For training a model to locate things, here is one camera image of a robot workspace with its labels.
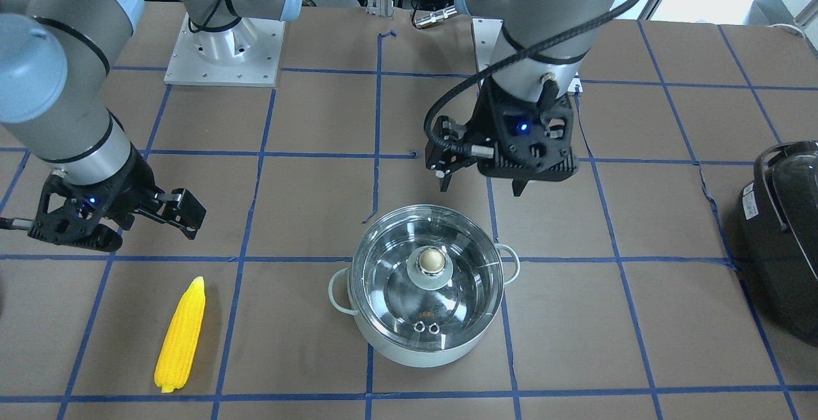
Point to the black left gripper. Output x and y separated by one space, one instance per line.
484 122

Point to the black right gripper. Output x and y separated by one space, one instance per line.
130 181

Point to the glass pot lid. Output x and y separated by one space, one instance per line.
425 276

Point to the yellow toy corn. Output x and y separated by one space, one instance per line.
177 354

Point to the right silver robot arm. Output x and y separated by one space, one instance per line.
55 56

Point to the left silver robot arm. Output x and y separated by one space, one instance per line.
549 31

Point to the pale green electric pot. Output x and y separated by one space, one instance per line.
422 292

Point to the black rice cooker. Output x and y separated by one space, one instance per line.
779 221

